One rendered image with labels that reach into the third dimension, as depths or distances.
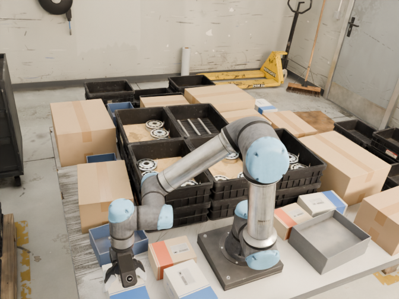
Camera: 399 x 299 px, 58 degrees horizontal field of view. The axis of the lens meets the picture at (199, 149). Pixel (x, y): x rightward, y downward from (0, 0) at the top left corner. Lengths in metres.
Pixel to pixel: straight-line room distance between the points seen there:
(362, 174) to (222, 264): 0.85
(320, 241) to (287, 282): 0.25
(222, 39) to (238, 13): 0.41
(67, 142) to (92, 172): 0.33
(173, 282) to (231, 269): 0.25
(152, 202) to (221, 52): 4.46
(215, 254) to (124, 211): 0.53
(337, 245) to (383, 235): 0.24
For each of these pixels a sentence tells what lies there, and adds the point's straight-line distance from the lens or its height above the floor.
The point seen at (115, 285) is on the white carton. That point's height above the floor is 0.80.
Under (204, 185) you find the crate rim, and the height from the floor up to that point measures 0.93.
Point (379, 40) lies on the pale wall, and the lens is 4.77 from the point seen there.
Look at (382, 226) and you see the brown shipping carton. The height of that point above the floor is 0.80.
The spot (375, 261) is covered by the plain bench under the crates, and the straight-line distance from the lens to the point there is 1.77.
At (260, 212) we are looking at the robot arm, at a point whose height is 1.12.
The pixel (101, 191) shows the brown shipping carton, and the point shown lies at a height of 0.86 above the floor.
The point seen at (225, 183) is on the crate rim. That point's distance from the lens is 1.56.
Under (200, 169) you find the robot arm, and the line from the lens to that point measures 1.14.
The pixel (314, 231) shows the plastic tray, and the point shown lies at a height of 0.75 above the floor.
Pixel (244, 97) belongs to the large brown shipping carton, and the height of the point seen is 0.90.
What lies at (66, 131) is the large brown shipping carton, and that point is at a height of 0.90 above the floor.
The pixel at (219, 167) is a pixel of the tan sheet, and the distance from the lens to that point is 1.82.
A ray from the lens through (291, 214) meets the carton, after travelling 1.71.
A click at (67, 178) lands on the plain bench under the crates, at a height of 0.70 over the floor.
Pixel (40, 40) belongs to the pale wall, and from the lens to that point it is 4.77.
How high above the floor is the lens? 1.84
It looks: 31 degrees down
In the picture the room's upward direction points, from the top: 6 degrees clockwise
